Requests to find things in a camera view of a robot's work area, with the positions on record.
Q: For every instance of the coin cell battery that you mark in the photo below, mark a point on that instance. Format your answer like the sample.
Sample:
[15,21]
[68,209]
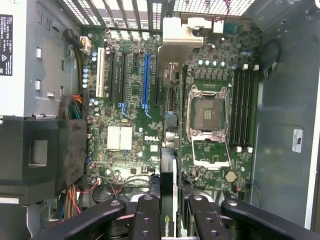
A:
[230,176]

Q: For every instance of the grey open PC case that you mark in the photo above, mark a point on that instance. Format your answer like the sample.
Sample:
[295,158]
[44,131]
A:
[280,100]

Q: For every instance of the black fan shroud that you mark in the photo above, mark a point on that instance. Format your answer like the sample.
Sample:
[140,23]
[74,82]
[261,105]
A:
[37,155]

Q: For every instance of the short black expansion slot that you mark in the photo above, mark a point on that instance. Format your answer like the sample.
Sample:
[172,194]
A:
[135,60]

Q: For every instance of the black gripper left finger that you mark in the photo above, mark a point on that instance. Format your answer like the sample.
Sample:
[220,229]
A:
[146,220]

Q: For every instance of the CPU socket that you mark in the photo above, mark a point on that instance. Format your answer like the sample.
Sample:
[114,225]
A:
[207,112]

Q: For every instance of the metal socket cover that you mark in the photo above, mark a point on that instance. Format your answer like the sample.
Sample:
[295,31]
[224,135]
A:
[211,152]

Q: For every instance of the blue expansion slot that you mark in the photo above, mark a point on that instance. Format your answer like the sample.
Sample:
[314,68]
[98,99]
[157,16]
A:
[146,80]

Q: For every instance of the green motherboard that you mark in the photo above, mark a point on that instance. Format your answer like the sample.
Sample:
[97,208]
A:
[137,120]

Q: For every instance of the silver chipset heatsink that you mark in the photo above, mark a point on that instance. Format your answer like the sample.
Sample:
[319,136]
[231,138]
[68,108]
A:
[119,138]

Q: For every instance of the white power connector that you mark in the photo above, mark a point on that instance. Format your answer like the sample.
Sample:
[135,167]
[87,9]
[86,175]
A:
[85,45]

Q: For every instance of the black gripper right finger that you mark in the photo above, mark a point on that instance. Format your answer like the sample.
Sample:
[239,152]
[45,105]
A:
[208,221]

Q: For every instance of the black RAM slot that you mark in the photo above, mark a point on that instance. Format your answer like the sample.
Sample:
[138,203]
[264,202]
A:
[245,107]
[240,107]
[234,107]
[251,107]

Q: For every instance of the white expansion slot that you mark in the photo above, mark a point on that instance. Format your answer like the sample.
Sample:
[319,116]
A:
[100,72]

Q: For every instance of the grey power supply unit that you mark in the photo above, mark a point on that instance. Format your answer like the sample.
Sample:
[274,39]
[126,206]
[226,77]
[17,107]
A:
[27,75]

